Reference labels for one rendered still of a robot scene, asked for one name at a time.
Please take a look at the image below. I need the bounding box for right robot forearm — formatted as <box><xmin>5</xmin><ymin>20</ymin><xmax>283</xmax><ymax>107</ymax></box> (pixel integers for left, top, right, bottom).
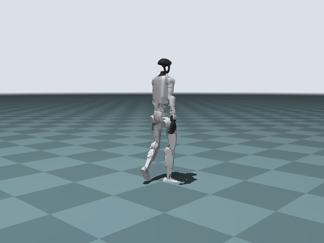
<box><xmin>168</xmin><ymin>96</ymin><xmax>176</xmax><ymax>120</ymax></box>

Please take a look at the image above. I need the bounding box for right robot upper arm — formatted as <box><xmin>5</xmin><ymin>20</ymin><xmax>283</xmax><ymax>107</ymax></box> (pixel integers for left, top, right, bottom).
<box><xmin>166</xmin><ymin>77</ymin><xmax>175</xmax><ymax>101</ymax></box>

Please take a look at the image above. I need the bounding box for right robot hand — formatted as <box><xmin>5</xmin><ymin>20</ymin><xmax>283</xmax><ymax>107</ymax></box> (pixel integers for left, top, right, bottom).
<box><xmin>167</xmin><ymin>115</ymin><xmax>176</xmax><ymax>134</ymax></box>

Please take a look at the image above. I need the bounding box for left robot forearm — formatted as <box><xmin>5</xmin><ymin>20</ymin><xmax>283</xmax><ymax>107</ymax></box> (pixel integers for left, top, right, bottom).
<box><xmin>152</xmin><ymin>100</ymin><xmax>159</xmax><ymax>111</ymax></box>

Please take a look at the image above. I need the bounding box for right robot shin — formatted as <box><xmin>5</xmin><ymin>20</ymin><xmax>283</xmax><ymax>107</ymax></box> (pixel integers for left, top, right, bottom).
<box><xmin>165</xmin><ymin>148</ymin><xmax>175</xmax><ymax>179</ymax></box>

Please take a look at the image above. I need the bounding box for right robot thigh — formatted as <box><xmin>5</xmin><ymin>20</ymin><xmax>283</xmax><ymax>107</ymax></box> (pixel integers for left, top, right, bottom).
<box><xmin>161</xmin><ymin>116</ymin><xmax>177</xmax><ymax>153</ymax></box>

